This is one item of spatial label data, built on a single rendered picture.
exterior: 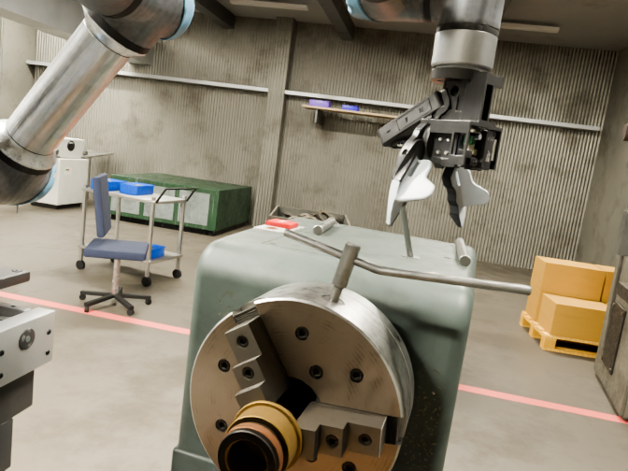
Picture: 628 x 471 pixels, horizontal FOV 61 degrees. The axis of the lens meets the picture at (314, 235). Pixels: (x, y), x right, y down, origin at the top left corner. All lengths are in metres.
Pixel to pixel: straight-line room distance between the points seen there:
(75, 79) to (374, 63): 8.74
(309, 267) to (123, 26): 0.47
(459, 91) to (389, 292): 0.34
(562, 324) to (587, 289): 0.56
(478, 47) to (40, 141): 0.71
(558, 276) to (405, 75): 5.06
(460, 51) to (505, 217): 8.86
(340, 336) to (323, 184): 8.82
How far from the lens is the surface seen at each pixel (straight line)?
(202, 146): 10.16
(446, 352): 0.87
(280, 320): 0.75
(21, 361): 0.97
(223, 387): 0.81
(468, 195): 0.76
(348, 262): 0.74
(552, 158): 9.61
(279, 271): 0.91
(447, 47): 0.70
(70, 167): 9.54
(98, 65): 0.95
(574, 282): 5.58
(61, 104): 0.98
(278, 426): 0.67
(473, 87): 0.69
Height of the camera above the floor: 1.43
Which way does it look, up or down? 9 degrees down
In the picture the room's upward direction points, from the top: 8 degrees clockwise
